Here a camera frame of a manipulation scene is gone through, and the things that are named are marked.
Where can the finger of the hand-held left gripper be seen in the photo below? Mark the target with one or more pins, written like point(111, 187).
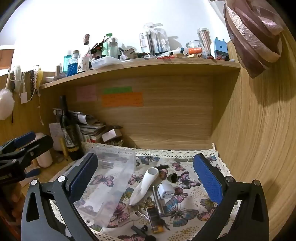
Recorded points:
point(24, 138)
point(39, 146)

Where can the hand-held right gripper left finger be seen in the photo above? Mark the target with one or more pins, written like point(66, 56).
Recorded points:
point(84, 176)

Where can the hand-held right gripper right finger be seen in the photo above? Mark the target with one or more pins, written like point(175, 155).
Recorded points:
point(208, 178)

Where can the clear plastic container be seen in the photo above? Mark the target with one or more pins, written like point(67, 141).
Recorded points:
point(111, 166)

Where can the small metal cone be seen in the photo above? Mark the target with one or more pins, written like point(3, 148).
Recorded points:
point(173, 178)

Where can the white power adapter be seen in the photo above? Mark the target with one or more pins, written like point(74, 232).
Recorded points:
point(167, 191)

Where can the black plastic stick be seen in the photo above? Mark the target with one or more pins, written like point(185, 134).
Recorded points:
point(162, 167)

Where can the silver metal pen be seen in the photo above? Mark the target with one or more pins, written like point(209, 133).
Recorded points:
point(158, 204)

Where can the white handheld massager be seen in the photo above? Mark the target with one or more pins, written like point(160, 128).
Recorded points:
point(144, 185)

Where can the black and gold lighter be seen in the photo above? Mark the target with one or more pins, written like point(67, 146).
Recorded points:
point(153, 219)

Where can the white cylindrical bottle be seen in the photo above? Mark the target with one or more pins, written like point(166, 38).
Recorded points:
point(45, 157)

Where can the white handwritten note paper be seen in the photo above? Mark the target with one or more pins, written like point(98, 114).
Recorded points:
point(55, 134)

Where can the cream lip balm tube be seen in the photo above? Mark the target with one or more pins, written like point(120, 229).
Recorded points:
point(63, 148)

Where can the dark wine bottle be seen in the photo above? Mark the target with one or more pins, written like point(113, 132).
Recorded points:
point(71, 139)

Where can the white fluffy pompom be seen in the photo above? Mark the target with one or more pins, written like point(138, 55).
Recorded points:
point(5, 104)

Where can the white hanging tag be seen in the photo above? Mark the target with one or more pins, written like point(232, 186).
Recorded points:
point(23, 97)

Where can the butterfly print lace cloth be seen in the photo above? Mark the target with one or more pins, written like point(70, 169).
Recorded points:
point(185, 213)

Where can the stack of magazines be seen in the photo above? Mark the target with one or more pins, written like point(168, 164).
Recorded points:
point(92, 129)

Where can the white card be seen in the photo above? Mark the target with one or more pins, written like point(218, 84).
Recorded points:
point(108, 135)

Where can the hanging lace strip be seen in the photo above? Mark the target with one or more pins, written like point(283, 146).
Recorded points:
point(32, 81)

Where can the pink sticky note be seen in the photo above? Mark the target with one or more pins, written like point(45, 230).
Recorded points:
point(86, 93)

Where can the blue patterned bottle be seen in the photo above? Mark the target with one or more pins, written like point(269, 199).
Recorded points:
point(72, 67)

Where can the orange sticky note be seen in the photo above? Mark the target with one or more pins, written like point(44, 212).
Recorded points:
point(122, 99)

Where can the green sticky note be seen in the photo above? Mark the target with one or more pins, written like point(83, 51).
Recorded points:
point(118, 90)

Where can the clear corked glass bottle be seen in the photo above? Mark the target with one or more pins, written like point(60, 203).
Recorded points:
point(86, 51)

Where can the white plastic box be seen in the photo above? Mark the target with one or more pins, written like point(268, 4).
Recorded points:
point(105, 62)

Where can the green pump bottle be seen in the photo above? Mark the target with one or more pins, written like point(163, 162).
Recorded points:
point(106, 46)

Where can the clear silver cap bottle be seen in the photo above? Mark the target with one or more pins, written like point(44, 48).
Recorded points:
point(113, 48)

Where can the wooden shelf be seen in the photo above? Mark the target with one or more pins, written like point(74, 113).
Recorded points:
point(143, 66)

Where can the white orange tube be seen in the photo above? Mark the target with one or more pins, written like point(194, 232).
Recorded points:
point(195, 51)

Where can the blue and white box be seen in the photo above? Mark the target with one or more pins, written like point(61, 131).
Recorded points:
point(220, 48)

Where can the short glass jar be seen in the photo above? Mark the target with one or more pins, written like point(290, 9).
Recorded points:
point(193, 45)

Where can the tall jar of brown sticks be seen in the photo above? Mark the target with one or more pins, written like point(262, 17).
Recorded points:
point(204, 39)

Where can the brown hat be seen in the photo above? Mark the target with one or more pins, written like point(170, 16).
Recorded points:
point(249, 41)

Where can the clear packaged tools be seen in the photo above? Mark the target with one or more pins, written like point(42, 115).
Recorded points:
point(155, 40)

